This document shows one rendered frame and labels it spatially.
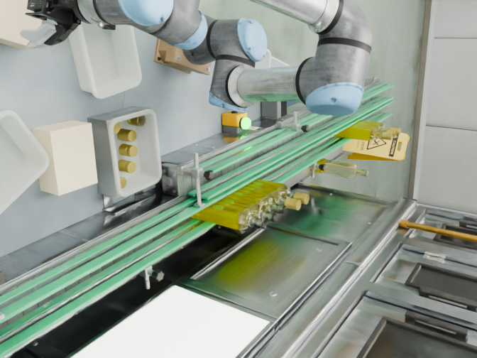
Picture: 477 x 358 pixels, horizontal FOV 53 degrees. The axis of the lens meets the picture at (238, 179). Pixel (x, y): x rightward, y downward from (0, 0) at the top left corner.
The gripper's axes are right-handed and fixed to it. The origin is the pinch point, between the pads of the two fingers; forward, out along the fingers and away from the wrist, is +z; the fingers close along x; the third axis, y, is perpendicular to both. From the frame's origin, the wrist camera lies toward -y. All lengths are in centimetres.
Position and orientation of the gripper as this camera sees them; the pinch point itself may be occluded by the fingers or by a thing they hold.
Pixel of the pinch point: (35, 9)
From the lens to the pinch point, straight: 108.0
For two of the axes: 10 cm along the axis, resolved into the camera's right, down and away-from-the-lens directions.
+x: -1.6, 9.8, 0.6
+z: -8.2, -1.7, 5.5
